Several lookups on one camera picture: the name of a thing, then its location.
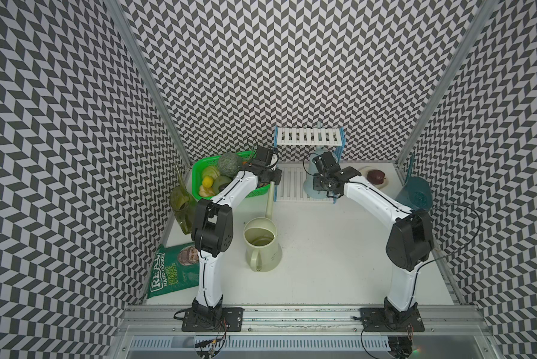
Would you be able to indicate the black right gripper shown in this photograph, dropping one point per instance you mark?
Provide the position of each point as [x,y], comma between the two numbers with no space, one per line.
[317,184]

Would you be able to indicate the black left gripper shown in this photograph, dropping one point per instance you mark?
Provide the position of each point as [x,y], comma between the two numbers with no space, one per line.
[276,176]

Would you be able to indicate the olive green watering can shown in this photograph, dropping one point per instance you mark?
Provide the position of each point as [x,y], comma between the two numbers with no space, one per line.
[182,203]

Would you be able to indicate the teal watering can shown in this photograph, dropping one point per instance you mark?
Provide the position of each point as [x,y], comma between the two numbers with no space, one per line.
[416,192]

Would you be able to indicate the light blue watering can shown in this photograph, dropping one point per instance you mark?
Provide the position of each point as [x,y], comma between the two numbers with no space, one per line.
[312,179]

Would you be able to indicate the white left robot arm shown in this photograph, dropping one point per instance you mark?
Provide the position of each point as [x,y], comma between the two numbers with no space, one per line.
[212,231]

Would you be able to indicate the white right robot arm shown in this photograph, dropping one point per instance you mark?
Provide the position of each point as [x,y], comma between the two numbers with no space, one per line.
[410,241]

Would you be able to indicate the blue and white wooden shelf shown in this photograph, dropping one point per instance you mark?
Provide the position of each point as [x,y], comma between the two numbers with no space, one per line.
[306,140]

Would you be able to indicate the cream watering can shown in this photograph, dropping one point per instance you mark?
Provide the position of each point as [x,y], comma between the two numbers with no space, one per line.
[264,252]

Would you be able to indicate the cream square plate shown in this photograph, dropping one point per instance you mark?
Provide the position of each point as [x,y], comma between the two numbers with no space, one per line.
[364,171]

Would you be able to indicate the dark red apple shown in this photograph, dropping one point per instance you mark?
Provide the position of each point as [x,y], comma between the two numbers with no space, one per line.
[376,177]

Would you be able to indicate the yellow toy lemon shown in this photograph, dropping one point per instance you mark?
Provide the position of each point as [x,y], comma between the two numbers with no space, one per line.
[208,181]

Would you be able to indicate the green plastic basket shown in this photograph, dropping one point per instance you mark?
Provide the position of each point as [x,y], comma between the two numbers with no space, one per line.
[207,167]

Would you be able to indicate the green snack bag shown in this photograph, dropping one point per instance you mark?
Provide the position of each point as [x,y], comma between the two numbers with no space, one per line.
[174,268]

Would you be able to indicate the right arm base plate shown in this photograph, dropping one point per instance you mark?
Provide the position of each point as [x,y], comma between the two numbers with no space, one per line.
[389,321]

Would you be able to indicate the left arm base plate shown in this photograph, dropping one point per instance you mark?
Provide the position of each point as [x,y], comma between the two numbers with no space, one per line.
[222,319]

